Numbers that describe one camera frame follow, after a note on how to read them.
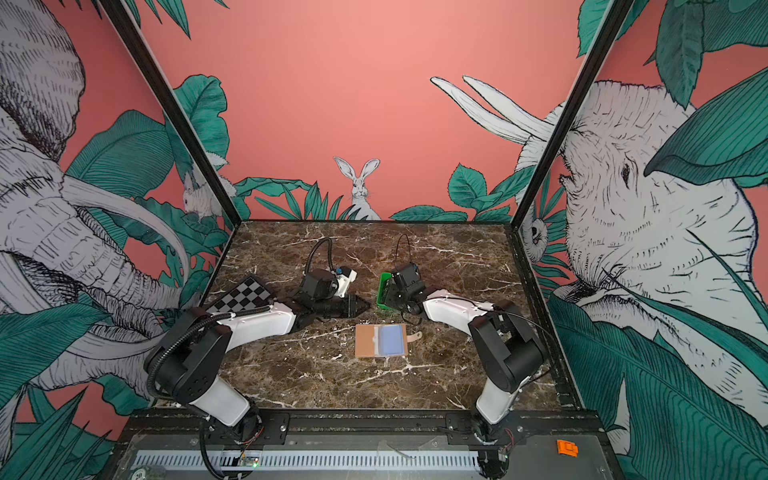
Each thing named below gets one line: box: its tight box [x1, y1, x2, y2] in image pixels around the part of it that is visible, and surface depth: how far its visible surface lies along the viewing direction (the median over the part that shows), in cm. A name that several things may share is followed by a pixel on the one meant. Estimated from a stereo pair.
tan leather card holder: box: [355, 323, 423, 358], surface depth 90 cm
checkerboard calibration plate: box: [205, 275, 274, 315], surface depth 97 cm
